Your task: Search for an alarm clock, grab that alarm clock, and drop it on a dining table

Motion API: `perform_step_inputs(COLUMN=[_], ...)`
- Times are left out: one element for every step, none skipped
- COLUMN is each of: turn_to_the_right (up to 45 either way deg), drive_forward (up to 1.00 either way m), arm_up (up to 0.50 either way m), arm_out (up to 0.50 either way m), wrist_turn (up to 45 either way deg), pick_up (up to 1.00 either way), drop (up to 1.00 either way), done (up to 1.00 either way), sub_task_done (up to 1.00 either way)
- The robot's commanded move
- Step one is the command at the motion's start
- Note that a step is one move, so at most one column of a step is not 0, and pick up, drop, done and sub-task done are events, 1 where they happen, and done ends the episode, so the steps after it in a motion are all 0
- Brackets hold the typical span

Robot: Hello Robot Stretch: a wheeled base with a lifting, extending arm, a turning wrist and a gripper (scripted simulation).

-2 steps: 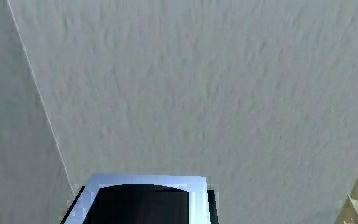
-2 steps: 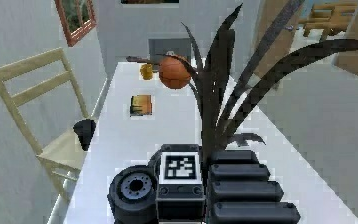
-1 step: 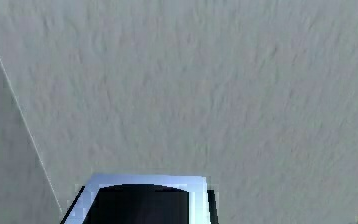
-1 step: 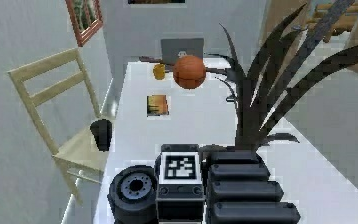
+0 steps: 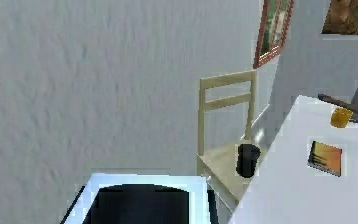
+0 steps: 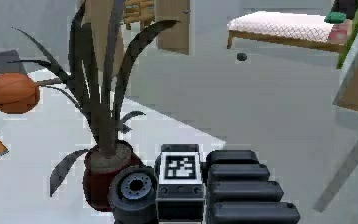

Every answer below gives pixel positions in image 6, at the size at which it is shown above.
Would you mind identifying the green pillow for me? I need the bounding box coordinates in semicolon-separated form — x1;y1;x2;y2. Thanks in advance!
323;11;348;25

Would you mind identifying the orange basketball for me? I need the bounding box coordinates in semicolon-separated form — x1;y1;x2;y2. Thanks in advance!
0;72;41;115

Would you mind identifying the white table with wooden side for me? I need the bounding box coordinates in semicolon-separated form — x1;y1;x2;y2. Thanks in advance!
312;6;358;214

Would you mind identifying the brown wooden door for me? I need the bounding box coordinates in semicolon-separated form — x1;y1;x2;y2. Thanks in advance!
154;0;192;56

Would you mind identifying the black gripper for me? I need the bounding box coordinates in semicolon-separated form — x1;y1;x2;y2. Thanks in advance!
107;165;159;224

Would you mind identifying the bed with pink cover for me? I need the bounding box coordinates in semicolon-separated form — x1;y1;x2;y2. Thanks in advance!
226;10;353;54

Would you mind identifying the wooden slatted chair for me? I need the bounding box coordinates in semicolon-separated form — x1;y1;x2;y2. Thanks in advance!
123;0;156;30

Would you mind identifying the grey flat object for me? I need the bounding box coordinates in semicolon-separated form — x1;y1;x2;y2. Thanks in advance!
0;49;27;83

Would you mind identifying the dark house plant red pot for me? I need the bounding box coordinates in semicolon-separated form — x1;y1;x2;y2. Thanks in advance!
7;0;181;213

